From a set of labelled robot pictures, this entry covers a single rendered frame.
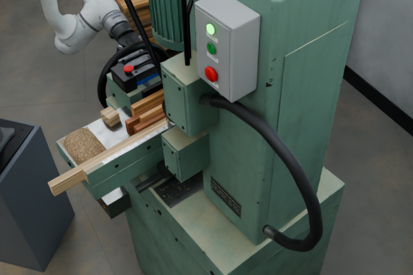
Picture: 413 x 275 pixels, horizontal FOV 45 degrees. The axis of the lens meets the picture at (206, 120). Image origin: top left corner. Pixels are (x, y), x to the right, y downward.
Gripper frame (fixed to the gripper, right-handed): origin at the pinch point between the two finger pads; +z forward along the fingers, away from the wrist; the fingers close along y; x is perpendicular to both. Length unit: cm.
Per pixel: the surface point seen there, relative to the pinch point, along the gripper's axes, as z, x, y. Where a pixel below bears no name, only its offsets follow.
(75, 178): 34, -29, -49
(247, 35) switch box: 50, -91, -24
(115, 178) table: 39, -26, -40
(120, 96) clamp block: 15.8, -22.8, -23.7
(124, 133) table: 27.7, -24.6, -30.1
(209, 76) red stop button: 49, -81, -29
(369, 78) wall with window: 38, 54, 125
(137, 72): 15.6, -30.8, -18.0
